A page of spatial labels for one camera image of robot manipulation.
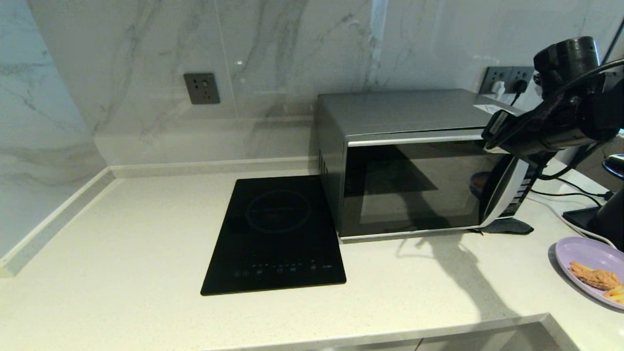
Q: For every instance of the black pad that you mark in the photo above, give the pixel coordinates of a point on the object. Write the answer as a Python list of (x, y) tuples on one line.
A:
[(507, 226)]

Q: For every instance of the black power plug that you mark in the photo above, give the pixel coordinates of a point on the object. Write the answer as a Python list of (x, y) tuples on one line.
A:
[(520, 86)]

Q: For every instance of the white power plug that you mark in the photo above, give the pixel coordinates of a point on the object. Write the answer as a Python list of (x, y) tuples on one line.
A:
[(498, 89)]

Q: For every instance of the black round stool seat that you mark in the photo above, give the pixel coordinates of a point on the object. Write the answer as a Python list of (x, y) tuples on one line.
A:
[(615, 165)]

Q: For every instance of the silver microwave oven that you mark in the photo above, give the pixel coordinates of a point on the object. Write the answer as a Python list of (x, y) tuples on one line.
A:
[(414, 109)]

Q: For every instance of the purple plate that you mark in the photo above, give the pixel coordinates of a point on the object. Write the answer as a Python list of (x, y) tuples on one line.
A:
[(585, 253)]

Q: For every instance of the black induction cooktop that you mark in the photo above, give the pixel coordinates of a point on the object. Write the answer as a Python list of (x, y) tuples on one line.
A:
[(273, 234)]

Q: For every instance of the brown fried chicken piece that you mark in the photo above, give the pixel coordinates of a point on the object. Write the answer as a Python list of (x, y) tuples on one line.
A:
[(595, 278)]

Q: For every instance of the white paper sticker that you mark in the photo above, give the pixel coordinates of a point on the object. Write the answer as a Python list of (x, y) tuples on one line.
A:
[(490, 109)]

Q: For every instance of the dark door frame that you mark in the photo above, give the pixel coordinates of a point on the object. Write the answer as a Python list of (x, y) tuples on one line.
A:
[(582, 146)]

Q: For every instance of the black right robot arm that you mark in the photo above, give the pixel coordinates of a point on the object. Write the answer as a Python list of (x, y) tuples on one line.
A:
[(590, 83)]

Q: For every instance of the flat black appliance base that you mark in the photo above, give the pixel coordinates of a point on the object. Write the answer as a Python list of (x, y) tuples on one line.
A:
[(580, 218)]

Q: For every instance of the grey wall socket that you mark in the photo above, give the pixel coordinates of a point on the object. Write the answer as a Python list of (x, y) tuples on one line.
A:
[(202, 88), (490, 73), (524, 72)]

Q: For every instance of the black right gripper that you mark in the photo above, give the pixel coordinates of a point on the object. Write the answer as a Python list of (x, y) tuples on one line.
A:
[(541, 131)]

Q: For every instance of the black glass microwave door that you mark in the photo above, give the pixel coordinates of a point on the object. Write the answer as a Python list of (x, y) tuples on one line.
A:
[(414, 195)]

